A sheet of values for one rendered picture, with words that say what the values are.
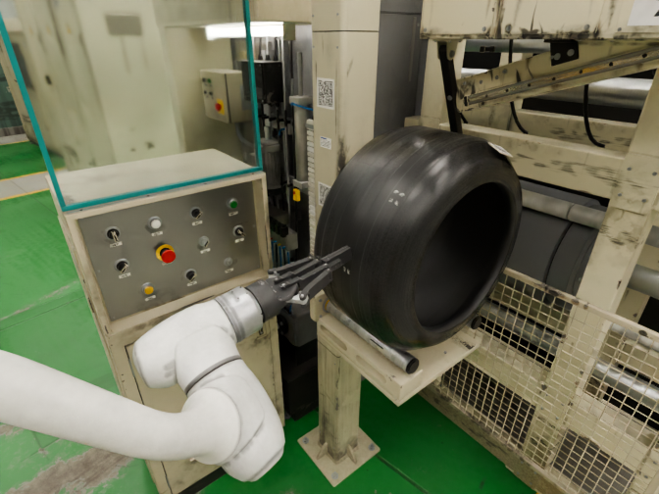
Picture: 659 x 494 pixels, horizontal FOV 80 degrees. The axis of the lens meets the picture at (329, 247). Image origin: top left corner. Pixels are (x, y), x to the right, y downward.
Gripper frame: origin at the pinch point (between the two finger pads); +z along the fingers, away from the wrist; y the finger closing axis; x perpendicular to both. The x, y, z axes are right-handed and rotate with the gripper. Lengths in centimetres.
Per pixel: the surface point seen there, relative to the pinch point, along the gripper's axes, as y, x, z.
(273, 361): 51, 74, -1
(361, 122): 26.5, -16.3, 32.6
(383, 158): 4.2, -15.3, 18.8
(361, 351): 4.7, 38.0, 7.8
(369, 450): 22, 126, 20
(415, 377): -10.6, 39.6, 12.7
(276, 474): 39, 122, -18
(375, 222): -3.8, -6.8, 7.8
